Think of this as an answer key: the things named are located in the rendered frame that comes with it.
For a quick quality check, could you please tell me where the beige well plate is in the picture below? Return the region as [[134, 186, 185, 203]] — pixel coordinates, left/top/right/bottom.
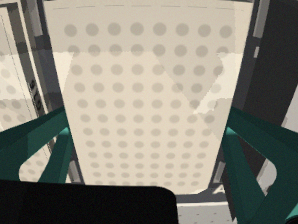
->
[[0, 0, 57, 182], [44, 0, 253, 194]]

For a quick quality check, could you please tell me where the grey tube cooling block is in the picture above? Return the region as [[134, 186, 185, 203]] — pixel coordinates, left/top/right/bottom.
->
[[221, 0, 298, 223]]

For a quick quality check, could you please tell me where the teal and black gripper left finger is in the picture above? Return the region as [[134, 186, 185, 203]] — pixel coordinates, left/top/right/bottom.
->
[[0, 106, 74, 183]]

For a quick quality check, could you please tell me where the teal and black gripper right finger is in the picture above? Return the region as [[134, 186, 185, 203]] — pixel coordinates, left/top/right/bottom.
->
[[221, 106, 298, 224]]

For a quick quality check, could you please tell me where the grey perforated base plate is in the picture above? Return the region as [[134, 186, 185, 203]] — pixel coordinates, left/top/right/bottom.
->
[[177, 204, 237, 224]]

